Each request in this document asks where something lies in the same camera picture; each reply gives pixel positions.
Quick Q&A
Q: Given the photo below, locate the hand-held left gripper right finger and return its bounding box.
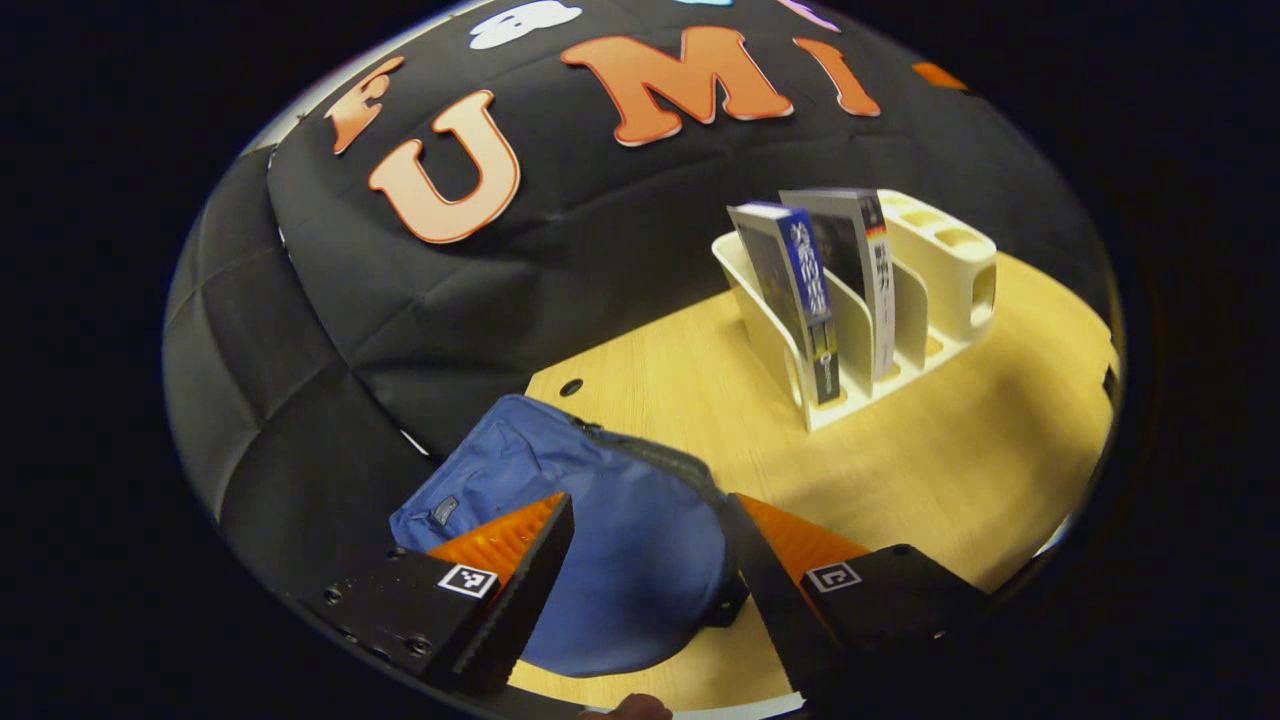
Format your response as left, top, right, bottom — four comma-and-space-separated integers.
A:
722, 493, 991, 701

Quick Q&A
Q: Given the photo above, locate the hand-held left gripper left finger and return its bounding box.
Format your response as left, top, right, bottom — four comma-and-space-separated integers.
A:
300, 492, 576, 701

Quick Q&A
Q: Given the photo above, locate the blue schoolbag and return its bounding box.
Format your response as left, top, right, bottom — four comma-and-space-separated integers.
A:
388, 393, 751, 679

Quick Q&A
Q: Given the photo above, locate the blue spine book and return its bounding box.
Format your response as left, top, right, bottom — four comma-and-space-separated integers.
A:
727, 202, 843, 406

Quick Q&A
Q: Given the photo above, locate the grey portrait cover book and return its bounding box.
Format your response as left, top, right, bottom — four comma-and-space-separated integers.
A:
780, 188, 898, 383

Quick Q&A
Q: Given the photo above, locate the white plastic bookshelf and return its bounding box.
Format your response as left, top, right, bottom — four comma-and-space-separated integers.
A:
712, 188, 999, 433

